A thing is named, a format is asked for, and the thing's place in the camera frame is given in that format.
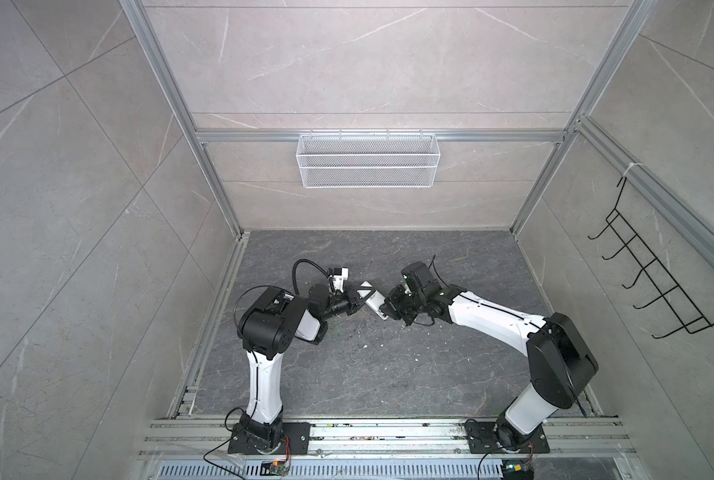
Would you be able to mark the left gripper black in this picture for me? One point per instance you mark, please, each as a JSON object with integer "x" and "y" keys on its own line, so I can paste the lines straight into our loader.
{"x": 356, "y": 303}

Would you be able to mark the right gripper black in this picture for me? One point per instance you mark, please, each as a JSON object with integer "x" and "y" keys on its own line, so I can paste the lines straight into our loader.
{"x": 390, "y": 306}

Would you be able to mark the white remote control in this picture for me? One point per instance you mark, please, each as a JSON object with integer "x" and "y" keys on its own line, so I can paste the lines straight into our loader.
{"x": 375, "y": 302}

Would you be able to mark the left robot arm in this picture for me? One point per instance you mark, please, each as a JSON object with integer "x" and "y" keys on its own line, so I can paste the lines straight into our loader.
{"x": 267, "y": 329}

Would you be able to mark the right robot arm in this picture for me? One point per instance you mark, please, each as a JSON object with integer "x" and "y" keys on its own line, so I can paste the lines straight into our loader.
{"x": 561, "y": 363}

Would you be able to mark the left green circuit board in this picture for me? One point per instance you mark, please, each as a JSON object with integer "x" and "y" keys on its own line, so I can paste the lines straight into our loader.
{"x": 275, "y": 468}

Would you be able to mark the green circuit board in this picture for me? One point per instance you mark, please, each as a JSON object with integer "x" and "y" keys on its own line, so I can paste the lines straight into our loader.
{"x": 275, "y": 468}
{"x": 517, "y": 470}

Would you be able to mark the right green circuit board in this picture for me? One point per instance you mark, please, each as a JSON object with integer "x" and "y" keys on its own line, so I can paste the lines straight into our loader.
{"x": 517, "y": 470}

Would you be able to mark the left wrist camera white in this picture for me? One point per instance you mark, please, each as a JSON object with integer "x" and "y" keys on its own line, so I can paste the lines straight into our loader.
{"x": 337, "y": 278}

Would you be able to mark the white wire mesh basket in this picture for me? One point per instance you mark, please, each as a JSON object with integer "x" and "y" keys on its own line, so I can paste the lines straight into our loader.
{"x": 330, "y": 161}

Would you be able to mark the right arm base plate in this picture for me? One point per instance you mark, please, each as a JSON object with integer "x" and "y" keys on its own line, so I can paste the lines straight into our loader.
{"x": 491, "y": 436}

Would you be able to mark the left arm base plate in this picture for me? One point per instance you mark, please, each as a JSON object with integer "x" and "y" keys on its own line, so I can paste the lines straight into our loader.
{"x": 277, "y": 438}

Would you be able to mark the aluminium mounting rail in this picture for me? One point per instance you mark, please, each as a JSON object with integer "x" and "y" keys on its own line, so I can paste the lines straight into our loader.
{"x": 567, "y": 437}

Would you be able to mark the white cable tie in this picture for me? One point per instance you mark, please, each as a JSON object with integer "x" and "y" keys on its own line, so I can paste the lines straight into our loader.
{"x": 630, "y": 166}

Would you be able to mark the black wire hook rack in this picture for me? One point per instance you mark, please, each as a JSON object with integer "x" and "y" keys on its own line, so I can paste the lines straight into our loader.
{"x": 668, "y": 290}

